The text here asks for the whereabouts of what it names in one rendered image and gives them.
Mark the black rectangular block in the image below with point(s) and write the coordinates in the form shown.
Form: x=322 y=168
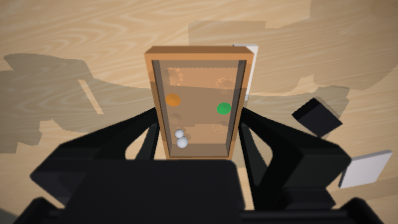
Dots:
x=316 y=118

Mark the wooden ball-in-hole puzzle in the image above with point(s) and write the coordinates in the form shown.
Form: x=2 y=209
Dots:
x=199 y=93

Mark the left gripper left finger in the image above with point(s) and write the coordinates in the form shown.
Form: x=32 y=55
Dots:
x=111 y=142

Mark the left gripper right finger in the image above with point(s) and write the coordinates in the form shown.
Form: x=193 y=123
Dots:
x=299 y=159

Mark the white rectangular block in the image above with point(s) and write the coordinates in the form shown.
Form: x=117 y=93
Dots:
x=254 y=48

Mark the white flat rectangular card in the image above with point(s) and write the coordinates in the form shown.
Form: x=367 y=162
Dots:
x=364 y=169

